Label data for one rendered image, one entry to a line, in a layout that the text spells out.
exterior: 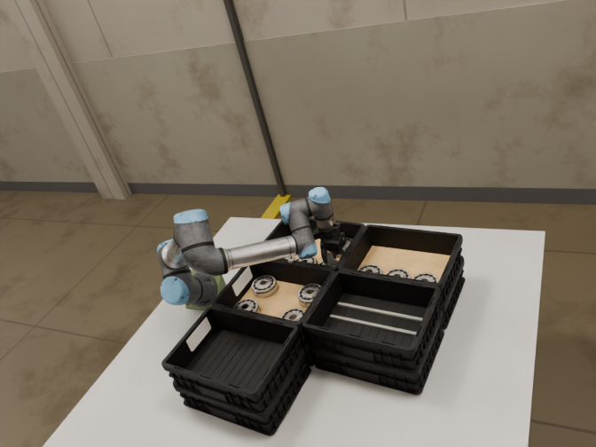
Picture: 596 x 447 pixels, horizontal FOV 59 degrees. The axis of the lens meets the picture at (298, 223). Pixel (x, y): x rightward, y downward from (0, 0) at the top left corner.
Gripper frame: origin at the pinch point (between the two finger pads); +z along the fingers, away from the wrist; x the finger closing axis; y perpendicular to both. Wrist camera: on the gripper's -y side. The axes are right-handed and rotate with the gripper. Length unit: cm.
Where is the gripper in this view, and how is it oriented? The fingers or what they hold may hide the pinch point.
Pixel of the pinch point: (331, 263)
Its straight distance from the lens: 219.2
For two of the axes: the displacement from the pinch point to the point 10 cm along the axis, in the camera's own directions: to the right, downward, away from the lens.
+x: 3.9, -5.9, 7.1
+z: 2.3, 8.1, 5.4
